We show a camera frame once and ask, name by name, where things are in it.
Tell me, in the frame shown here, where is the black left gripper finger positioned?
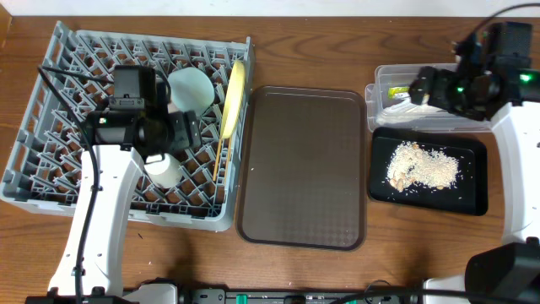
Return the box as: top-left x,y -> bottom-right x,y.
169,111 -> 190,151
184,111 -> 202,148

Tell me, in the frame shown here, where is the green yellow snack wrapper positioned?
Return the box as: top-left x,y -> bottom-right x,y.
387,86 -> 410,100

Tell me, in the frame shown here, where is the light blue bowl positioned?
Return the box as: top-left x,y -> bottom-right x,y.
168,67 -> 215,117

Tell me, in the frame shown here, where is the white cup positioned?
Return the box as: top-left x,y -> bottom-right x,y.
144,153 -> 182,188

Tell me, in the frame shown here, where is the wooden chopstick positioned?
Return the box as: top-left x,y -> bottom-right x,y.
224,135 -> 234,177
213,138 -> 223,182

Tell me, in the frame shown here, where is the yellow plate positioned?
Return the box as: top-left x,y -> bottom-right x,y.
220,60 -> 246,138

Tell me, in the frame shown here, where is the leftover rice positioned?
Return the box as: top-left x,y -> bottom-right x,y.
386,141 -> 460,193

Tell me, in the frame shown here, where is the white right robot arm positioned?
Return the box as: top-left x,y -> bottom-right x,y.
408,22 -> 539,303

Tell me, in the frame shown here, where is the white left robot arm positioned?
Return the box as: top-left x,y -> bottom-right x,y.
25,65 -> 191,303

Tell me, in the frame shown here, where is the black waste tray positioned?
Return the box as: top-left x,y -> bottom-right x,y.
368,127 -> 489,216

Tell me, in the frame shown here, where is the grey dishwasher rack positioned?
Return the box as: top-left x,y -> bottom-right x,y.
1,23 -> 255,231

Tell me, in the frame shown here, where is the white crumpled napkin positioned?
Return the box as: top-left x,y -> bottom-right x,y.
375,98 -> 436,125

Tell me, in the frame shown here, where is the clear plastic bin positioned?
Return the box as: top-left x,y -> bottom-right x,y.
364,63 -> 489,133

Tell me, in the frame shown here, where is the brown plastic tray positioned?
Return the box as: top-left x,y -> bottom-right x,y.
237,86 -> 367,252

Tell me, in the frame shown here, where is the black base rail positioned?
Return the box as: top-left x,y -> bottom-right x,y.
178,285 -> 423,304

